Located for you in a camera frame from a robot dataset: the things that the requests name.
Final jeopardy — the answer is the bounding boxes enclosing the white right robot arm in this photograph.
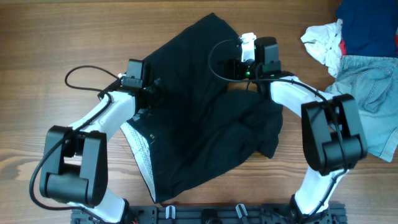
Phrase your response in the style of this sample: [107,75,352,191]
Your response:
[222,33,368,223]

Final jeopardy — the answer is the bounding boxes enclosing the navy blue garment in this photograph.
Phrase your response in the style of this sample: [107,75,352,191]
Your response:
[336,0,397,58]

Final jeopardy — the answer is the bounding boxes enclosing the light blue denim garment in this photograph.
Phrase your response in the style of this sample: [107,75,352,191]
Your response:
[326,55,397,162]

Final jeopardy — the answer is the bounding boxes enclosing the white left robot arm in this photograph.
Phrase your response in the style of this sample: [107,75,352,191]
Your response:
[29,59,155,223]

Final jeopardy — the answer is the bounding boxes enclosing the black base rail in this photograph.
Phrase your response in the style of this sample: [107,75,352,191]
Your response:
[70,203,348,224]

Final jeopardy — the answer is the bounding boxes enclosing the white printed cloth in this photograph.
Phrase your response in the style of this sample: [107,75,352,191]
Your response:
[300,19,343,78]

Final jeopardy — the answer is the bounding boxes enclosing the black shorts garment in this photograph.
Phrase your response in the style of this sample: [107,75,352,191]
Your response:
[125,14,283,203]

